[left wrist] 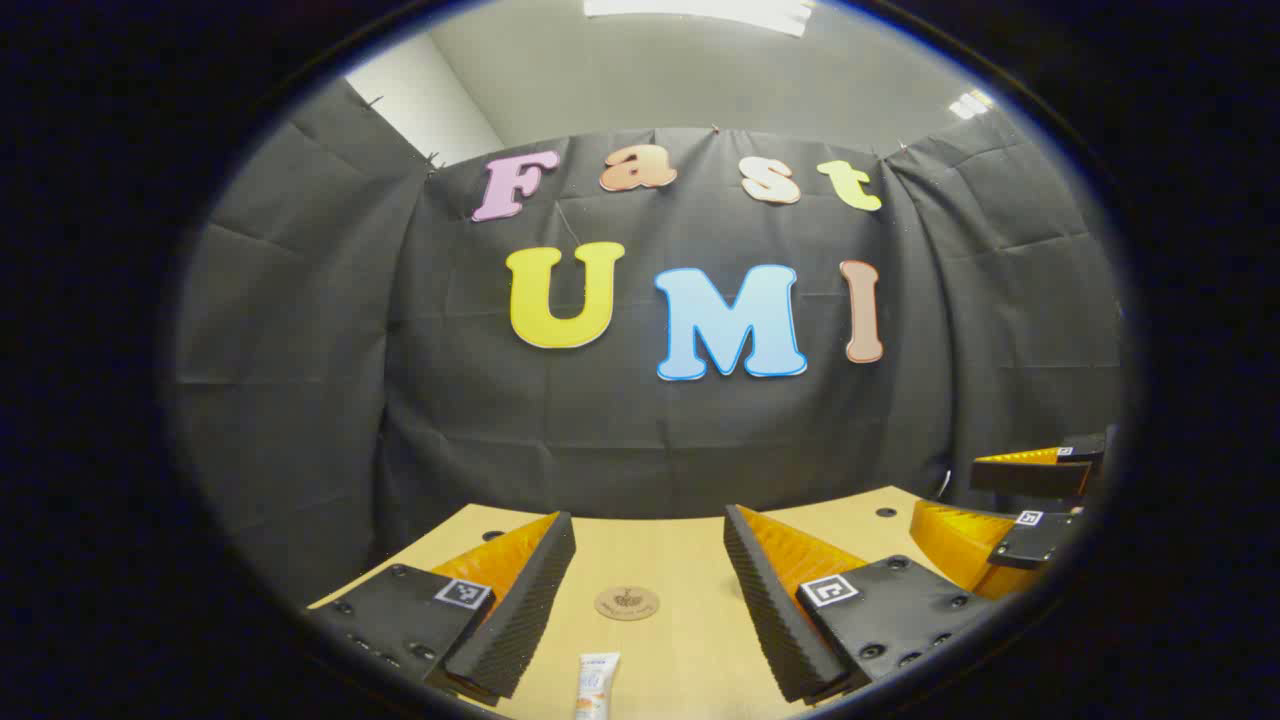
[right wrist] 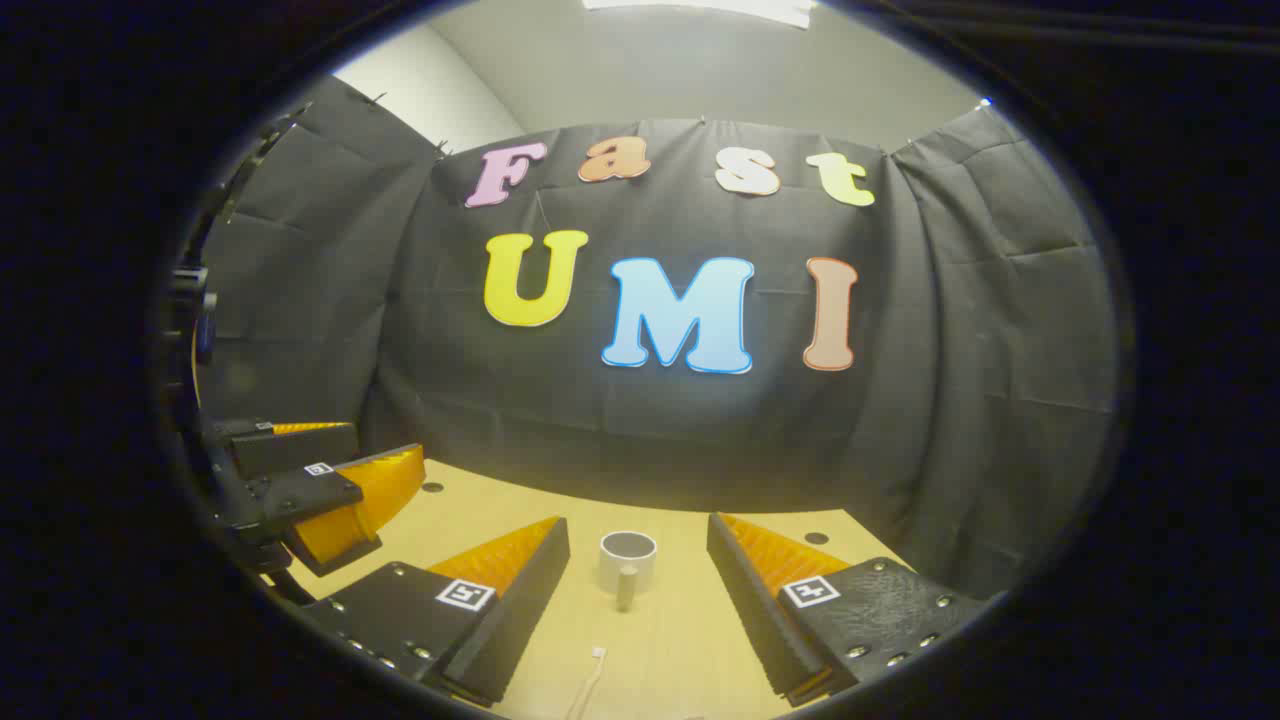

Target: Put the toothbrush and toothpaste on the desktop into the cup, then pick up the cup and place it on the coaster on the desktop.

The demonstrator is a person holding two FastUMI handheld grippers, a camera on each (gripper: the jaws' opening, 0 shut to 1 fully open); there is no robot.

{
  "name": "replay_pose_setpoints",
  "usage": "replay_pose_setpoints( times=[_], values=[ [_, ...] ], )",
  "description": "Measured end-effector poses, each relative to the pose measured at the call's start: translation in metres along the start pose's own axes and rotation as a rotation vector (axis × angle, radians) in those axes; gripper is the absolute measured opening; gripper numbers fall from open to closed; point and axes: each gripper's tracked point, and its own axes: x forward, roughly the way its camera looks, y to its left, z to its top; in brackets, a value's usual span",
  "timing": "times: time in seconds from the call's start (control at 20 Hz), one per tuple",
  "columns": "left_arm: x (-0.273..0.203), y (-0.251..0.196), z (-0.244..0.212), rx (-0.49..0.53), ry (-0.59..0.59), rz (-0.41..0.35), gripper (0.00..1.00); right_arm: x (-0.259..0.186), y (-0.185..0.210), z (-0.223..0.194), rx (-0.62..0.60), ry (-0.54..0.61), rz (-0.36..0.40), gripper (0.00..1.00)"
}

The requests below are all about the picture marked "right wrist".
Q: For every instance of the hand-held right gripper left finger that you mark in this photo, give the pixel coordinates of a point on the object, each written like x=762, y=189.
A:
x=530, y=590

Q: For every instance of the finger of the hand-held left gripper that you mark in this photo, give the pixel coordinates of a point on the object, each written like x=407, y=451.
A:
x=310, y=492
x=295, y=450

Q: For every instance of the black backdrop cloth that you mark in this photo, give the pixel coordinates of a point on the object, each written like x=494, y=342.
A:
x=700, y=430

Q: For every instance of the ceiling light panel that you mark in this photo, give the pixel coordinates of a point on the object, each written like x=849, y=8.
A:
x=700, y=8

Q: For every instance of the beige toothbrush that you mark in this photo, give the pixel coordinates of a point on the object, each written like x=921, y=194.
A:
x=594, y=676

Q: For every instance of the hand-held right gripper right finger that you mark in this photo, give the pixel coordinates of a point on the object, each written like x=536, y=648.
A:
x=745, y=590

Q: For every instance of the white cup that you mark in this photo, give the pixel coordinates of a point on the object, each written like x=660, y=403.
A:
x=641, y=570

